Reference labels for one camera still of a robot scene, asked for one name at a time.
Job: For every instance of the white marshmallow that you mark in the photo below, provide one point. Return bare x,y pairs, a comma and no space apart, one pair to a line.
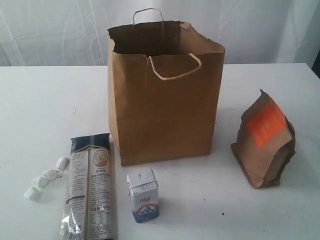
32,194
39,182
62,163
51,174

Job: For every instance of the white marshmallow top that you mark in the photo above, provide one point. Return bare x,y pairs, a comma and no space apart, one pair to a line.
62,163

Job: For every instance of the long pasta packet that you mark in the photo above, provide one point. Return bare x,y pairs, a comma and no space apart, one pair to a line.
87,213

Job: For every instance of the brown pouch orange label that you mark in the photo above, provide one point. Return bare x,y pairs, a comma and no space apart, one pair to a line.
265,143

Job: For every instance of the white marshmallow bottom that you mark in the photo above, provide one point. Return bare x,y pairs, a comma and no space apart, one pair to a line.
32,194

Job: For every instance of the white backdrop curtain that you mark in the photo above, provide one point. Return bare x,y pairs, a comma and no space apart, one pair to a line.
74,32

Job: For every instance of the small white blue milk carton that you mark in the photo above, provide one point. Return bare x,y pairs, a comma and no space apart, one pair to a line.
143,192

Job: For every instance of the brown paper bag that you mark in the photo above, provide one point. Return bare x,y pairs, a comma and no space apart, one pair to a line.
164,82

